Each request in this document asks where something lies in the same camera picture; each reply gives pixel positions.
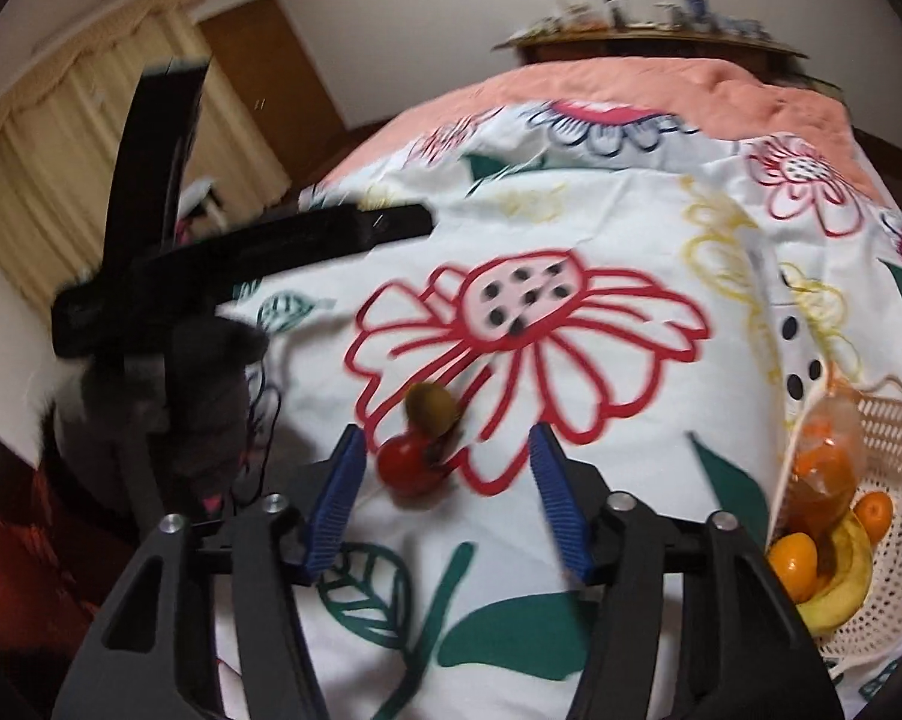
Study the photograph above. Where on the white jars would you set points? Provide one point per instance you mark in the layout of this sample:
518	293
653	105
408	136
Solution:
743	24

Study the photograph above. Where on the brown wooden door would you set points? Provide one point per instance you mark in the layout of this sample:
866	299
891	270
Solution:
286	67

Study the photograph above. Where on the clear plastic bag of fruit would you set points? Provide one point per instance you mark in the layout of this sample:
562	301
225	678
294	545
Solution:
822	457

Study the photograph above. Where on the yellow spotted banana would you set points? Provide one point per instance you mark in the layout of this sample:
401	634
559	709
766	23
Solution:
844	585

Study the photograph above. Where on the blue and white container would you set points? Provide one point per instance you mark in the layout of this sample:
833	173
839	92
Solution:
694	11

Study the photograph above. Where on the wooden headboard shelf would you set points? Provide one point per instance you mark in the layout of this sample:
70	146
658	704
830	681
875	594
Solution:
646	45

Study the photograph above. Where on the white stool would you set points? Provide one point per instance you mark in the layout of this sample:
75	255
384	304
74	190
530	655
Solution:
199	199

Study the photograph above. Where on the red tomato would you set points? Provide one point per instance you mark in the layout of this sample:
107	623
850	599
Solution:
409	469

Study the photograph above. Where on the cream perforated plastic basket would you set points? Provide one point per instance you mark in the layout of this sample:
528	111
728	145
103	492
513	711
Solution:
893	585

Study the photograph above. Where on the pink quilt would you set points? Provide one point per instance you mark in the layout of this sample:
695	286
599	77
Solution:
646	86

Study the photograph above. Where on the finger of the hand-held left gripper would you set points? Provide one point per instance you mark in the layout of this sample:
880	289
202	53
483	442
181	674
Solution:
308	229
158	150

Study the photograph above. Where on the white floral printed blanket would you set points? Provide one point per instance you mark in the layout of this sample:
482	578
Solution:
608	240

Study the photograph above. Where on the large orange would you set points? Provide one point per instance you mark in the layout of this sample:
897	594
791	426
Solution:
792	559

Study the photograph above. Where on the green round fruit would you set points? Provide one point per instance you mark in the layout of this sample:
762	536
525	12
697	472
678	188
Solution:
430	406

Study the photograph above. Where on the small orange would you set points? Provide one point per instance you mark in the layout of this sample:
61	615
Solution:
874	514

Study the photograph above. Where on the red cloth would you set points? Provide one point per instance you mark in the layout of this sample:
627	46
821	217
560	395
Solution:
15	547

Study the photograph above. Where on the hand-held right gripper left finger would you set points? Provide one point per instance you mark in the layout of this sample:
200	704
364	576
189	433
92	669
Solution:
338	502

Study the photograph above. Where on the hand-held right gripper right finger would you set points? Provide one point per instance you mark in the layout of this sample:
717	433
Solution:
559	502

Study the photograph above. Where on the person's left hand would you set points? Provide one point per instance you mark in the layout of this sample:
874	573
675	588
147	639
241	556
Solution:
207	390

